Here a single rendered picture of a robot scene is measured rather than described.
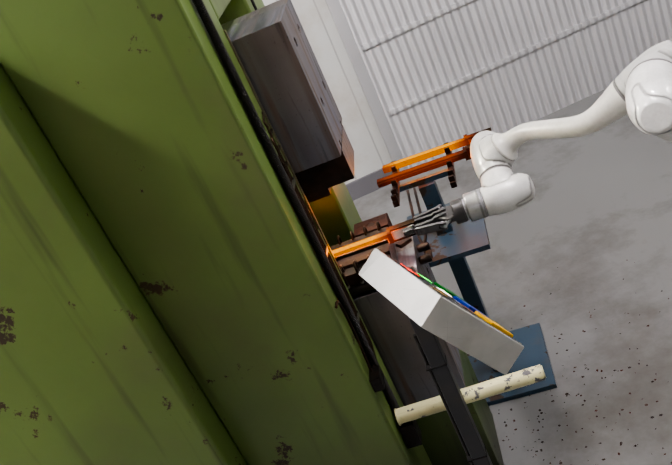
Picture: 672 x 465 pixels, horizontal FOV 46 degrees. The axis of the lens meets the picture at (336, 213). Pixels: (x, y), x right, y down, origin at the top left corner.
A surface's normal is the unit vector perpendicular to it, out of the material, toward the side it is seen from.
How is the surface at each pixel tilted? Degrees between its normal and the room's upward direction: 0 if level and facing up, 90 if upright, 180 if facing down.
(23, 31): 90
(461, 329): 90
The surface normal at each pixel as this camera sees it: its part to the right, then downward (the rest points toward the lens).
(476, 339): 0.37, 0.26
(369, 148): 0.15, 0.38
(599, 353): -0.39, -0.83
